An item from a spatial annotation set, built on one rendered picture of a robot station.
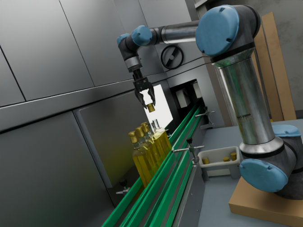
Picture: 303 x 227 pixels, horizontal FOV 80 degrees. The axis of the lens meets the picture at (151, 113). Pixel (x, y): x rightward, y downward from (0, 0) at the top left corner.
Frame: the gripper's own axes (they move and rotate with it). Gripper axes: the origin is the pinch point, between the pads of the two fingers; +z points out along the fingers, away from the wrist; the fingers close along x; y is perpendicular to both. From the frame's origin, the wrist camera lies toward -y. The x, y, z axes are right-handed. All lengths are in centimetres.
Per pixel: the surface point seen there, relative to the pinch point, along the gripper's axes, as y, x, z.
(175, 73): -77, 32, -12
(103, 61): -5.9, -14.6, -29.7
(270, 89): -176, 180, 62
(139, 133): 16.0, -8.6, 8.2
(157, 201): 31.3, -10.3, 30.8
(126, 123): -0.1, -14.5, 4.3
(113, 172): 19.6, -24.7, 19.0
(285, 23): -184, 234, -23
